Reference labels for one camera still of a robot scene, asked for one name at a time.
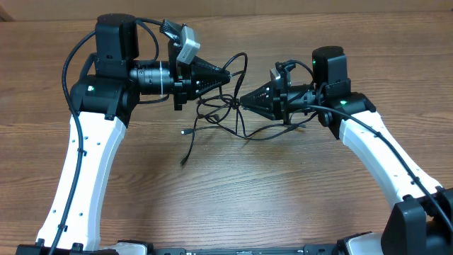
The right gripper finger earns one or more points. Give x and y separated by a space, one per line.
262 94
264 111

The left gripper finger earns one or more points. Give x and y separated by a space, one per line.
205 71
205 86

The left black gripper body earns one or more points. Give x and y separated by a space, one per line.
180 86

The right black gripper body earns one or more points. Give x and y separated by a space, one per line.
292 99

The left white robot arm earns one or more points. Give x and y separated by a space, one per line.
101 102

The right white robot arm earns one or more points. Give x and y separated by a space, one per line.
420 221

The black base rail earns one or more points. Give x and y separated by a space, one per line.
247 251

